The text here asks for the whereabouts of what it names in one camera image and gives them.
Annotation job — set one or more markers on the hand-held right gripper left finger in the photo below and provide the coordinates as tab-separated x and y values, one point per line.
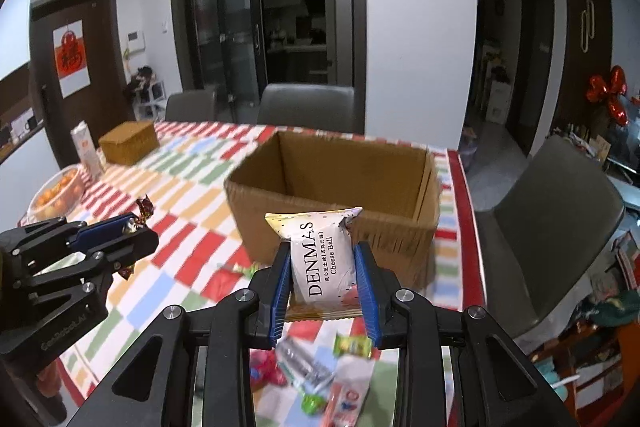
280	294

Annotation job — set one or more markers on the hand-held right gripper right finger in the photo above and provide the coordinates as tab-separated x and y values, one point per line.
365	294

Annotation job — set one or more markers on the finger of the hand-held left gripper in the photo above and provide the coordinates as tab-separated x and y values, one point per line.
102	229
132	247

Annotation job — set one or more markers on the brown candy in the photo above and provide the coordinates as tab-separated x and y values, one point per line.
145	207

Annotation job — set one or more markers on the green candy packet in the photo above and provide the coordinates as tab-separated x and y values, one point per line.
352	346

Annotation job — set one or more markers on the cardboard box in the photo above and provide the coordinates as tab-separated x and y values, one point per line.
260	217

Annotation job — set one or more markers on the green round candy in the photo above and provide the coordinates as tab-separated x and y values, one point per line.
312	406

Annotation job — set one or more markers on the person's left hand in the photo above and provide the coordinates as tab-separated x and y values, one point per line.
52	389

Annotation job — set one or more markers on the pile of small oranges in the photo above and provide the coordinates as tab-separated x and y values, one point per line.
57	194

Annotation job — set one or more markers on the clear plastic bowl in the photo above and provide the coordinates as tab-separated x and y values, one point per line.
37	212

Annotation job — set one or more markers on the checkered tablecloth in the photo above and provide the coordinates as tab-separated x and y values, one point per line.
175	187

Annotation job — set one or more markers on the silver snack packet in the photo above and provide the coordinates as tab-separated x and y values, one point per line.
305	364

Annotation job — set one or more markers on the pink candy packet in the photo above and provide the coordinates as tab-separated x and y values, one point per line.
265	369

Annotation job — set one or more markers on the white drink carton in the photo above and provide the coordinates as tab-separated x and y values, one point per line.
87	152

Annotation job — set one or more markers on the wicker box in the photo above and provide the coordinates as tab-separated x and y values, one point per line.
127	142

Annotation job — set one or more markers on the orange and white snack packet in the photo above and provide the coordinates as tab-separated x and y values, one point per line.
347	394

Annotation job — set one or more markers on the small white shelf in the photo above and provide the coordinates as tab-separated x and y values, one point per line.
147	94

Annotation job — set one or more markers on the grey dining chair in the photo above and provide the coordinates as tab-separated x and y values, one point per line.
545	227
190	106
310	107

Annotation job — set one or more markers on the red and white door poster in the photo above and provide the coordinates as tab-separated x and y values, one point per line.
72	57

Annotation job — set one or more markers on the brown door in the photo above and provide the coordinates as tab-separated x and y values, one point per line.
105	37

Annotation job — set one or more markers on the white box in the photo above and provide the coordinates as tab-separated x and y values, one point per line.
498	102

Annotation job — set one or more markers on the glass sliding door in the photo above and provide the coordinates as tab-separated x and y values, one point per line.
220	17

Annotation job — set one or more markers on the dark green bag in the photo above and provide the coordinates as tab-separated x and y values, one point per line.
612	312

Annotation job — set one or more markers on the red foil balloon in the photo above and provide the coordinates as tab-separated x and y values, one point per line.
607	92

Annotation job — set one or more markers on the dark cabinet door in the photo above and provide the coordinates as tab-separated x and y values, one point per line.
585	57

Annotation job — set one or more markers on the white wall intercom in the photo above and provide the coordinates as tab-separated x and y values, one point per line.
136	41

